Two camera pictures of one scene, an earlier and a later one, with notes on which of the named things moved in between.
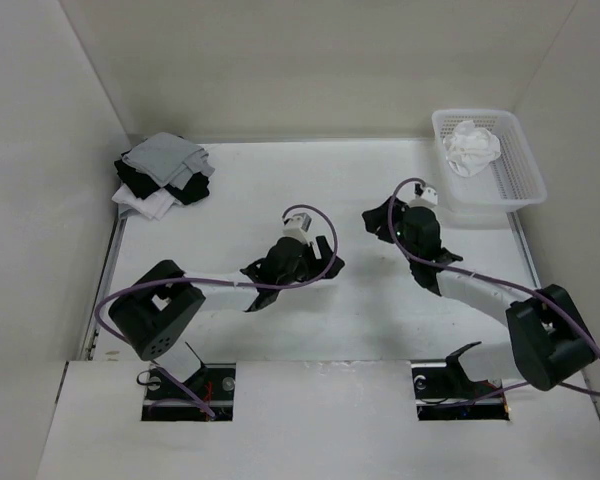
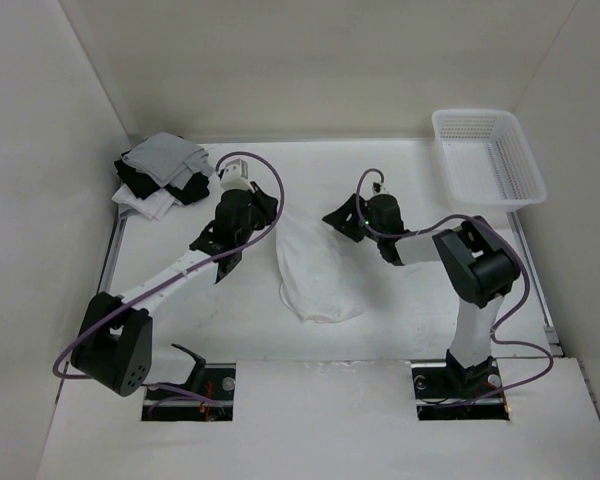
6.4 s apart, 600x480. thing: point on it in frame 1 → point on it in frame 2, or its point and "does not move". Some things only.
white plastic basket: x=512 y=180 does not move
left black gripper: x=316 y=265 → x=267 y=205
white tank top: x=470 y=148 → x=317 y=281
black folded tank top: x=193 y=189 does not move
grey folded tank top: x=167 y=159 does not move
